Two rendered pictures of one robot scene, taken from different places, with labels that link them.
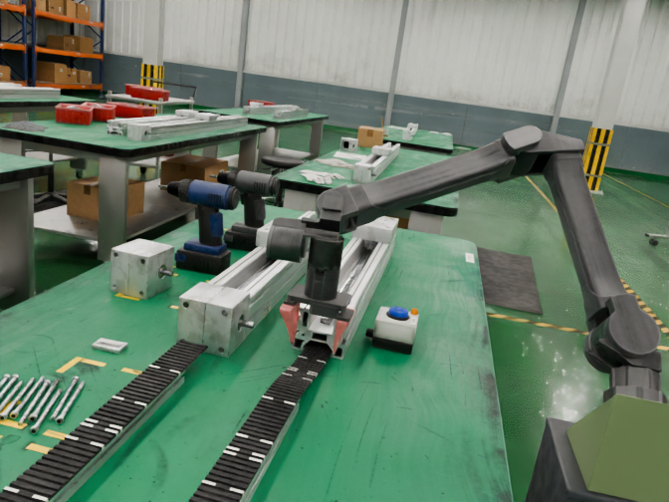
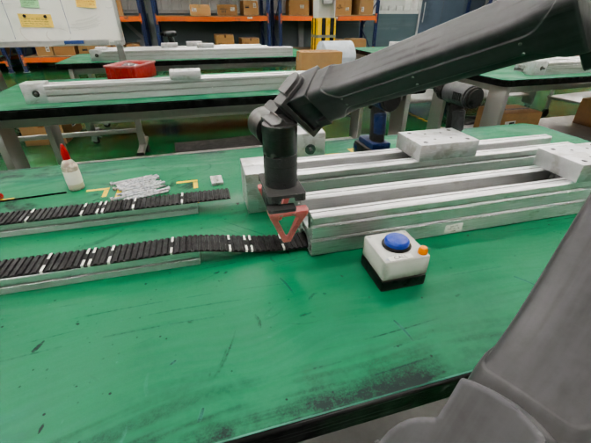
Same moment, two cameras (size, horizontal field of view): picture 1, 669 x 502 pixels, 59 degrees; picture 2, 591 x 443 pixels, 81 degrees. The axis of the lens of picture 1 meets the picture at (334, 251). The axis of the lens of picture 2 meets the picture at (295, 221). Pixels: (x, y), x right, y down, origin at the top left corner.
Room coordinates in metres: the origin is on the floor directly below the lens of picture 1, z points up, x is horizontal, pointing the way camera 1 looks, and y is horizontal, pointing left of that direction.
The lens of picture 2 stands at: (0.75, -0.50, 1.17)
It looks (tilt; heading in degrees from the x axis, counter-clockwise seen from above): 31 degrees down; 65
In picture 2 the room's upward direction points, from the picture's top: straight up
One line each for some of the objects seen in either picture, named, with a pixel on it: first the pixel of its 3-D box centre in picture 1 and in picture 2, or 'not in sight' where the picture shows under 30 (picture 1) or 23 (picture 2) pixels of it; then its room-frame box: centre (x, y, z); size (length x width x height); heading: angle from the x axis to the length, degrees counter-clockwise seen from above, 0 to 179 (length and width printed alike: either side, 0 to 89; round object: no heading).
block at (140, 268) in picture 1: (147, 269); (305, 146); (1.19, 0.40, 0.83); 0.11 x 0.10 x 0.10; 76
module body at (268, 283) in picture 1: (285, 258); (431, 166); (1.42, 0.12, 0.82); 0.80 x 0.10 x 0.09; 170
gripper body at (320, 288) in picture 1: (322, 284); (280, 172); (0.95, 0.01, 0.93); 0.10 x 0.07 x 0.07; 80
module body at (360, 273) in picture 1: (357, 272); (482, 199); (1.39, -0.06, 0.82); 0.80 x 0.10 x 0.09; 170
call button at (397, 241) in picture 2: (398, 314); (396, 243); (1.09, -0.14, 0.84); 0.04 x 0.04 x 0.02
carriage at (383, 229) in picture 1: (374, 232); (582, 166); (1.64, -0.11, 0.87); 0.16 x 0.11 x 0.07; 170
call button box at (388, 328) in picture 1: (391, 328); (390, 256); (1.09, -0.13, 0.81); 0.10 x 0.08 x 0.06; 80
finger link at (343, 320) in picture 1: (331, 325); (284, 215); (0.95, -0.01, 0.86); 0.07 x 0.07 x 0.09; 80
